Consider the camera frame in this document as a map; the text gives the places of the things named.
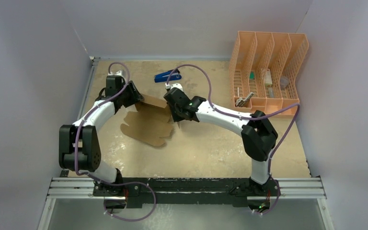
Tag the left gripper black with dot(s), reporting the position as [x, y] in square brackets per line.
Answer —
[135, 98]

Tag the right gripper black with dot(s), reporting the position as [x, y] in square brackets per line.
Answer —
[177, 112]

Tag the brown cardboard box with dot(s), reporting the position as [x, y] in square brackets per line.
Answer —
[150, 123]

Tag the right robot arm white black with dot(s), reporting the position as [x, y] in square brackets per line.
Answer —
[258, 135]

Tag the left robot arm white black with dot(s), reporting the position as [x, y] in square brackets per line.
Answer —
[79, 147]

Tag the blue black stapler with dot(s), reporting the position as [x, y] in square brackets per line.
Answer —
[162, 77]

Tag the black white patterned clip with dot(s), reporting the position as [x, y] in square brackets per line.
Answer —
[241, 102]

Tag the orange plastic file organizer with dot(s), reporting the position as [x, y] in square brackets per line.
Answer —
[263, 70]

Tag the grey round item in organizer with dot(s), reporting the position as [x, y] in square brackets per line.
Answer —
[283, 82]

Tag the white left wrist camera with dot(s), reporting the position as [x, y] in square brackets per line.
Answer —
[117, 73]

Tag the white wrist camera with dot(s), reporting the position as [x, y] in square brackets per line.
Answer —
[117, 73]
[171, 86]

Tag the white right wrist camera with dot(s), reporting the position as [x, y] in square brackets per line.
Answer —
[171, 86]

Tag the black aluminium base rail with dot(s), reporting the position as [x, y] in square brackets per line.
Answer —
[237, 192]

